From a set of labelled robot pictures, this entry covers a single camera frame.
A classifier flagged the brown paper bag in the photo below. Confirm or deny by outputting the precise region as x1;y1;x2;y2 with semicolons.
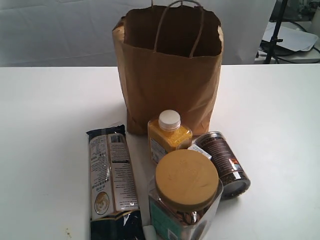
112;0;224;136

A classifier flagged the dark brown can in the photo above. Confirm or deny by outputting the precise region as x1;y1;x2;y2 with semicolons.
195;131;251;200

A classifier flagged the yellow millet bottle white cap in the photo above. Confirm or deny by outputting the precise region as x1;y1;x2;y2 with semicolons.
147;109;193;163

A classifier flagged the clear jar yellow lid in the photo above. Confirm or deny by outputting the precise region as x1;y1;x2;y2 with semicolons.
148;149;224;240

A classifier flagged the dark noodle packet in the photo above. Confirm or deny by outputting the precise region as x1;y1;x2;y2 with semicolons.
87;124;145;240

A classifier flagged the black tripod light stand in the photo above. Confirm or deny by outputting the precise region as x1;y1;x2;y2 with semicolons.
263;0;288;64

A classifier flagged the white backdrop sheet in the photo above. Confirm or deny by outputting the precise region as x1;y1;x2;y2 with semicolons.
0;0;275;67

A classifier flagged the white paper stack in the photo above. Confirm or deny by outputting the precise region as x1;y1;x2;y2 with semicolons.
277;21;320;52

